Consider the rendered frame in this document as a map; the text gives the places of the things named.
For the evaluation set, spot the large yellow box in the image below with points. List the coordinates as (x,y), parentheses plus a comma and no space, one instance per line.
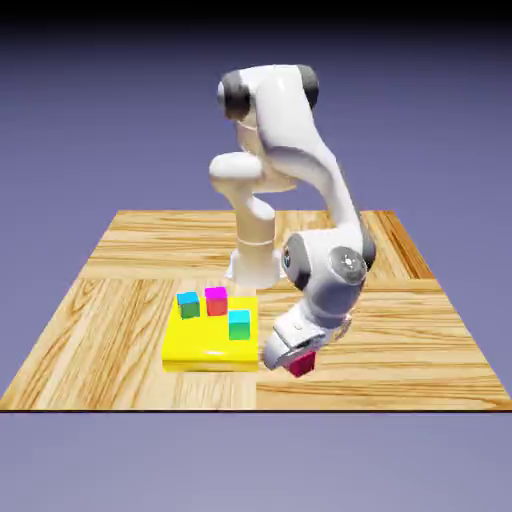
(208,344)

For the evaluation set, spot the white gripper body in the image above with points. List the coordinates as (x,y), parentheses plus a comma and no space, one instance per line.
(286,340)

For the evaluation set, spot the small crimson cube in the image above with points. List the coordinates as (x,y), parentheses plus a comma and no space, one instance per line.
(303,364)

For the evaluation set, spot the small blue-topped green cube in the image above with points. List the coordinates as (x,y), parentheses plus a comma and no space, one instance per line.
(189,307)

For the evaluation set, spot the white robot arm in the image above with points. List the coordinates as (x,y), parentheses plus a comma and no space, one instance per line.
(292,132)

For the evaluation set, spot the small cyan-topped green cube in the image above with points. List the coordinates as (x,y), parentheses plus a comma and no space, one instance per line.
(239,326)

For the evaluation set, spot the small magenta-topped red cube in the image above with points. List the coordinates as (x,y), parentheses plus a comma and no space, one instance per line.
(216,302)

